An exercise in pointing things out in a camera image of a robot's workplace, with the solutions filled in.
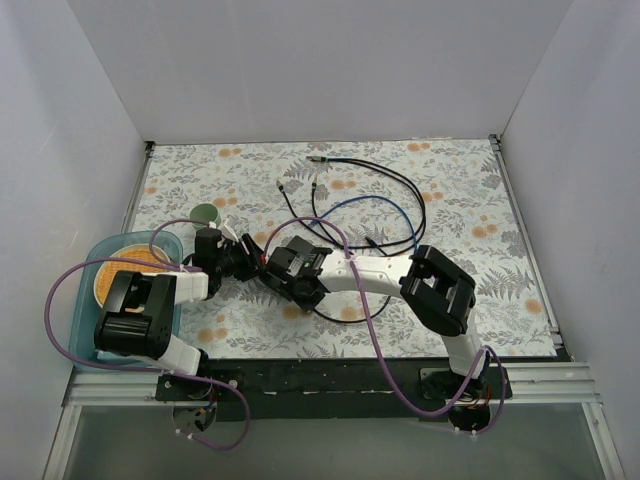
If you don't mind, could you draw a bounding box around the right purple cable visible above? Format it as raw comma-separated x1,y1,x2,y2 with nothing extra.
259,216,505,436

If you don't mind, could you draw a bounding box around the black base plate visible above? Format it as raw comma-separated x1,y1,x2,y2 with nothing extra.
155,358,512,421

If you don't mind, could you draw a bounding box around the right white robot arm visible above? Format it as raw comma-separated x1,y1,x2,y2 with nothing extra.
261,236,489,398

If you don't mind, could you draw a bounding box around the blue ethernet cable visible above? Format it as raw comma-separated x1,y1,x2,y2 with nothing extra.
307,194,419,251

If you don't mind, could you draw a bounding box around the black ethernet cable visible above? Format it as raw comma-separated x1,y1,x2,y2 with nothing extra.
276,181,428,324

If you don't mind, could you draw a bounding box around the green cup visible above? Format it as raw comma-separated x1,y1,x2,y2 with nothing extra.
189,203,222,230

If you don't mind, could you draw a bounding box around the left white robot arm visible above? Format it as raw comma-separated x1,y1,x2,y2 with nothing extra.
94,227,264,400

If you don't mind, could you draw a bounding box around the orange woven plate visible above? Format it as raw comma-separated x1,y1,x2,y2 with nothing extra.
94,243,171,307

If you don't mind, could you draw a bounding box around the teal plastic tray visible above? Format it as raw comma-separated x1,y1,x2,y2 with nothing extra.
68,230,183,371

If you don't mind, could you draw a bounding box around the floral table mat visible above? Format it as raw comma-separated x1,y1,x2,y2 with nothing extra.
119,137,559,360

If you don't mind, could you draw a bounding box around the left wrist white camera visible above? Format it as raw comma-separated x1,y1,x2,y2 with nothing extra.
218,219,240,243

